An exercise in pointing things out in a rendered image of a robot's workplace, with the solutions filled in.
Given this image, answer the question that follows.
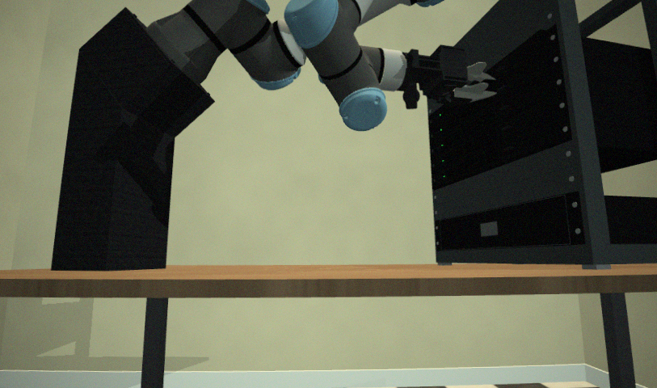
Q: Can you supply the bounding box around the dark grey server rack frame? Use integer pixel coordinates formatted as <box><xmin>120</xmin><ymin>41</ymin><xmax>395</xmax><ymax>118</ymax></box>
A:
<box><xmin>427</xmin><ymin>0</ymin><xmax>657</xmax><ymax>270</ymax></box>

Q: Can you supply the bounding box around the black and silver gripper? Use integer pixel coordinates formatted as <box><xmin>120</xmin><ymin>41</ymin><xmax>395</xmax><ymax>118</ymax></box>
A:
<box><xmin>397</xmin><ymin>44</ymin><xmax>497</xmax><ymax>106</ymax></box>

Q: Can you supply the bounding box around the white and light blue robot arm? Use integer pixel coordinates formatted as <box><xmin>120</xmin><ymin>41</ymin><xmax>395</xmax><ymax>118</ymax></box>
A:
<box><xmin>146</xmin><ymin>0</ymin><xmax>444</xmax><ymax>131</ymax></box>

